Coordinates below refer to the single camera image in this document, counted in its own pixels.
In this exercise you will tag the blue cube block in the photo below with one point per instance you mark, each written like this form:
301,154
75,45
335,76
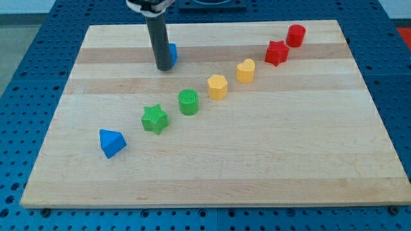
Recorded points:
174,54

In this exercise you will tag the light wooden board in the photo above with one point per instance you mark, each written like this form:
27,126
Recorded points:
303,134

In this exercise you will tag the red cylinder block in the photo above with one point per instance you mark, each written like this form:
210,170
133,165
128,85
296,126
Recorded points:
295,36

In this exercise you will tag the yellow hexagon block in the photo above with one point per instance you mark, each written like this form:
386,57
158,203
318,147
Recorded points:
217,87

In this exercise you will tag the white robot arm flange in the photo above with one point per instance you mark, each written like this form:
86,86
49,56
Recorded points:
149,8

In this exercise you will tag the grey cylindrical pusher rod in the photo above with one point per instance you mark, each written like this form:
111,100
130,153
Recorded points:
160,43

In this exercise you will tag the red star block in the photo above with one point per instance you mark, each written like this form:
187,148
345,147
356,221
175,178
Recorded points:
276,53

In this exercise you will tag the blue triangle block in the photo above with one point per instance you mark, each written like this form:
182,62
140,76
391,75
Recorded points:
111,142

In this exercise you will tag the green cylinder block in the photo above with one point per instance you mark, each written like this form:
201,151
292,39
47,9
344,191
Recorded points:
188,102

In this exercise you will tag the yellow heart block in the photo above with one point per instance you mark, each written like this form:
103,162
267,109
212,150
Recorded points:
245,71

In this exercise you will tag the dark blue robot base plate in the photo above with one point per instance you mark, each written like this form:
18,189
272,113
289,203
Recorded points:
214,5

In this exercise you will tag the green star block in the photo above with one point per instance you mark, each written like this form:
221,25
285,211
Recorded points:
154,119

